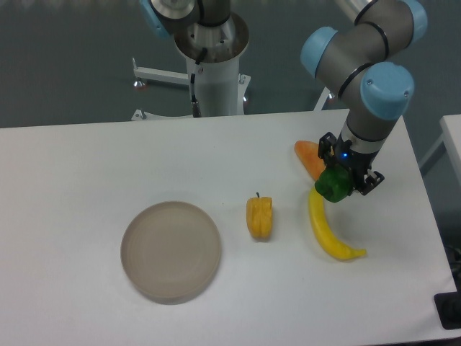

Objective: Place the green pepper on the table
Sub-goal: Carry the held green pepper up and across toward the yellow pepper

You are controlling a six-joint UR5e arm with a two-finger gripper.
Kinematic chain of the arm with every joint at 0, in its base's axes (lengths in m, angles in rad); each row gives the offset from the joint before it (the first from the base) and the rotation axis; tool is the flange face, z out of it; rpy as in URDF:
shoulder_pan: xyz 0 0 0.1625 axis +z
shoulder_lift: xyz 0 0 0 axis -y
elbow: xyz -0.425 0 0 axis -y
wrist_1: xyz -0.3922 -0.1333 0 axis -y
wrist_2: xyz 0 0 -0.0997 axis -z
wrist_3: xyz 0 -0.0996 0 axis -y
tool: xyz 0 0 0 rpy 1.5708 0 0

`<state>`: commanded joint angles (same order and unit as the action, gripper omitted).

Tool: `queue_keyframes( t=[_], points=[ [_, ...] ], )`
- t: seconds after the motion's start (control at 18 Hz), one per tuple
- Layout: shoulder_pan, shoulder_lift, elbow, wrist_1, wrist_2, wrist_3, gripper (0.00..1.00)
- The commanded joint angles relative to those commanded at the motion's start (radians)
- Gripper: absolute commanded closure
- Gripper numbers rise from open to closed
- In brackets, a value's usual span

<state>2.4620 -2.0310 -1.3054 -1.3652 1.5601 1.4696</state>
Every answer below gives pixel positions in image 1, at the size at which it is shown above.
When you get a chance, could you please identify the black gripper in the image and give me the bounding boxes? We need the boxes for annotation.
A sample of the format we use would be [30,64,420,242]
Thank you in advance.
[318,132,385,195]

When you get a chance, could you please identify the green pepper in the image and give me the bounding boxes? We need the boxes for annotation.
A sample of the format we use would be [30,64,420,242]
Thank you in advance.
[315,166,352,203]

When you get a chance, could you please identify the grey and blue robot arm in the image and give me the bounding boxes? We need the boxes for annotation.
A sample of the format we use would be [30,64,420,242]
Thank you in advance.
[140,1,428,203]

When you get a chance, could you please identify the yellow bell pepper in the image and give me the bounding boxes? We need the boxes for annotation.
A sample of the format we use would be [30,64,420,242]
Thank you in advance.
[246,192,273,241]

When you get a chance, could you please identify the orange carrot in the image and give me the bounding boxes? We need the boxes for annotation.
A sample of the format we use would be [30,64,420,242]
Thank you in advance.
[294,141,326,181]

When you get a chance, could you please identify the yellow banana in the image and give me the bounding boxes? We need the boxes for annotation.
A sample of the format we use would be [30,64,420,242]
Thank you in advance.
[308,187,367,261]

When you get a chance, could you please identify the white side table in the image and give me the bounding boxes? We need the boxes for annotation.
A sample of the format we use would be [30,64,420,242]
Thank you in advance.
[418,115,460,179]

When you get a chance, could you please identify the black device at table edge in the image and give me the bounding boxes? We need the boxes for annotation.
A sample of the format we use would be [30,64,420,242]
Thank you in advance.
[434,292,461,330]

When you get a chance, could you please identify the beige round plate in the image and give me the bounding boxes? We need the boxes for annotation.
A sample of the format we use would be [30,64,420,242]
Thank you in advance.
[120,201,222,305]

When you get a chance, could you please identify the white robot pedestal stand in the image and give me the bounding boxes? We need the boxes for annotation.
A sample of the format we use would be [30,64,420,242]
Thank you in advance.
[133,12,251,117]

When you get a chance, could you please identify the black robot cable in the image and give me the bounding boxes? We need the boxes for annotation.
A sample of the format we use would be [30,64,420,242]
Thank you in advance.
[189,47,208,118]

